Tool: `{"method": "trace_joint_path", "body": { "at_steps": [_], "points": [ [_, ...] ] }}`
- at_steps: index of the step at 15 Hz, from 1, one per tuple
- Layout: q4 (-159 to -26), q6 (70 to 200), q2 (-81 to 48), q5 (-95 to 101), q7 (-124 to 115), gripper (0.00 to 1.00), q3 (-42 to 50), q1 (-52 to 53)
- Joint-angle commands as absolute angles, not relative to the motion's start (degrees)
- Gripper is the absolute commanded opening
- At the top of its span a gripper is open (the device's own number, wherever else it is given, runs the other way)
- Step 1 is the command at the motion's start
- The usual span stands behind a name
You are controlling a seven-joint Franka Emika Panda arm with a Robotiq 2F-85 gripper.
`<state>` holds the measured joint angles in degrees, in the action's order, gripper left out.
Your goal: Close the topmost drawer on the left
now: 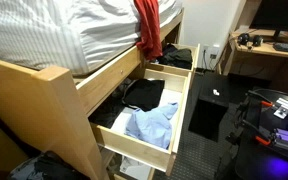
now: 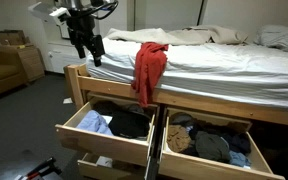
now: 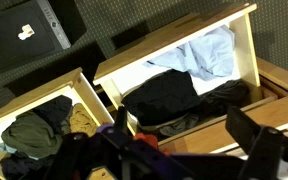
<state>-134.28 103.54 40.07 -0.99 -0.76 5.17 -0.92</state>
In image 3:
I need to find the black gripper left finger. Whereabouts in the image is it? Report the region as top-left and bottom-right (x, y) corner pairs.
(114, 106), (128, 137)

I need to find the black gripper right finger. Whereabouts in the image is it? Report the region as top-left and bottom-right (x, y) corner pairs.
(225, 107), (283, 180)

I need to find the wooden drawer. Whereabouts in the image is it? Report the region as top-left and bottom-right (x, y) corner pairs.
(93, 2), (279, 146)
(0, 68), (113, 180)

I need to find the red cloth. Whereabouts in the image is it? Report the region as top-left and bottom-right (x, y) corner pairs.
(133, 133), (170, 155)

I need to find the tan garment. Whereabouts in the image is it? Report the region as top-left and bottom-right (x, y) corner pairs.
(70, 103), (97, 136)

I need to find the black folded garment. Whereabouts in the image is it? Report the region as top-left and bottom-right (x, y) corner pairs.
(122, 70), (201, 126)

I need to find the dark grey garment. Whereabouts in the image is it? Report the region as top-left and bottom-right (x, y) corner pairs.
(197, 80), (249, 116)

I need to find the navy garment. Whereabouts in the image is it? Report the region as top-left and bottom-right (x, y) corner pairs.
(33, 95), (73, 136)

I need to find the green garment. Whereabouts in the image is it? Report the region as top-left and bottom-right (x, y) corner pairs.
(1, 111), (62, 158)

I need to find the light blue shirt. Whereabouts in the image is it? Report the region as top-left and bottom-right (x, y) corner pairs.
(146, 25), (235, 81)

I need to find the black mini fridge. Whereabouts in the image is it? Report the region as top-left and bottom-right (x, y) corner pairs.
(0, 0), (87, 73)

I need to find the wooden bed frame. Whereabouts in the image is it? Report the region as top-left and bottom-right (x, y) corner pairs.
(159, 58), (288, 153)

